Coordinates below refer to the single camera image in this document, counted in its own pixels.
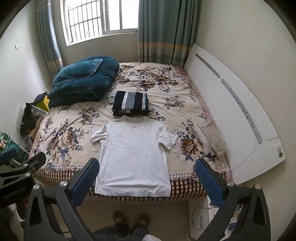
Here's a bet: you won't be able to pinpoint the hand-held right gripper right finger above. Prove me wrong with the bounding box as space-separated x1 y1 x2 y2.
195 158 271 241

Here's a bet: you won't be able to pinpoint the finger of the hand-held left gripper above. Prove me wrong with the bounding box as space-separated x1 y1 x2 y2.
0 149 18 165
0 152 47 179

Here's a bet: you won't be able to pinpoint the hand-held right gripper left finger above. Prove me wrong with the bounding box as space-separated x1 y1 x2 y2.
23 158 100 241

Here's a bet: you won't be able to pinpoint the white t-shirt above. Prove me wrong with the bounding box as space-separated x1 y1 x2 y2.
90 115 178 197

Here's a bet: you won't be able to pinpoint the black clothes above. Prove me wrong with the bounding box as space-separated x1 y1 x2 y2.
20 102 39 137

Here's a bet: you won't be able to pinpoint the cardboard box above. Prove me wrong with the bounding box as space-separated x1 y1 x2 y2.
29 117 43 141

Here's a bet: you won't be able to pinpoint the beige cloth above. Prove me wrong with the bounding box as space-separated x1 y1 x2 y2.
196 118 227 157

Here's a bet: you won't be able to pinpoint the white plastic bin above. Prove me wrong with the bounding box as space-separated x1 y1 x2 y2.
31 104 48 117

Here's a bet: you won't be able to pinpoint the yellow box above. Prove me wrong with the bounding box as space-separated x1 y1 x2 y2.
37 95 50 111

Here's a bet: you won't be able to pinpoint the person's dark trouser legs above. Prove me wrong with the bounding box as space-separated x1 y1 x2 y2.
92 226 149 241

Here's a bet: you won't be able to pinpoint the dark navy cloth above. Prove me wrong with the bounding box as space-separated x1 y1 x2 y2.
33 92 48 105

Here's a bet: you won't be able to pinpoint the white headboard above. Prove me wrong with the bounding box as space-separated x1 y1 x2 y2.
184 43 286 186

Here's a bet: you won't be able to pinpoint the person's right slipper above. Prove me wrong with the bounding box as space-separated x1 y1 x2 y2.
130 213 151 232

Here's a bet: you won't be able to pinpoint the dark folded garment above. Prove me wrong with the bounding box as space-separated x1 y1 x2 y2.
112 109 149 117

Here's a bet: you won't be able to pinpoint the navy striped folded shirt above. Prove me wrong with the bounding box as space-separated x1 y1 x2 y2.
112 91 149 112

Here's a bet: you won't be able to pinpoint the teal velvet quilt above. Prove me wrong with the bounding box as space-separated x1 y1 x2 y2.
48 56 120 109

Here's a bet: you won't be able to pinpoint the floral bed sheet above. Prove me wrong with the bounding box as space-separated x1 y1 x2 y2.
31 61 234 202

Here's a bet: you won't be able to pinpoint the teal velvet pillow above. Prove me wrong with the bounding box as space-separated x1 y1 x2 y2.
53 58 103 86

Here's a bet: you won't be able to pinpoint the narrow blue-grey curtain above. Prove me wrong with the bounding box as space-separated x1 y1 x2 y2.
36 0 64 78

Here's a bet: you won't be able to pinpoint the wide blue-grey curtain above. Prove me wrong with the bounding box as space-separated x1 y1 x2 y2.
137 0 200 69

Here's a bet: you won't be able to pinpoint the barred window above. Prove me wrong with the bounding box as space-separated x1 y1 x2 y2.
60 0 139 47

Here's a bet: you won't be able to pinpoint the teal wire rack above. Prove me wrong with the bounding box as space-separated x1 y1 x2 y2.
0 131 29 164

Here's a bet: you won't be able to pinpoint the black cable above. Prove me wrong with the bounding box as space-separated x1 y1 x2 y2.
191 205 221 229

